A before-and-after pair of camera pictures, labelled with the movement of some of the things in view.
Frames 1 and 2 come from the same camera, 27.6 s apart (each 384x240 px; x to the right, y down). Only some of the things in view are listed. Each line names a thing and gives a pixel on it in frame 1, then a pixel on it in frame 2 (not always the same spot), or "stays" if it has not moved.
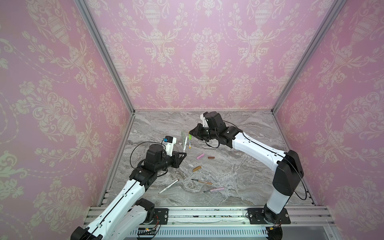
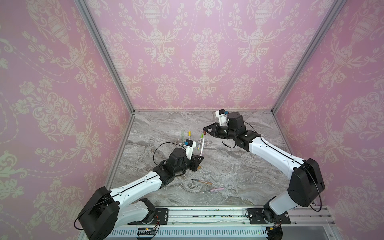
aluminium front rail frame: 301,217 stays
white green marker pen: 185,144 to 202,137
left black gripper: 177,160 to 196,162
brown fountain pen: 202,181 stays
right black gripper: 201,131 to 219,128
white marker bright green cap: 168,186 to 202,146
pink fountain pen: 214,189 stays
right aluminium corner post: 330,14 stays
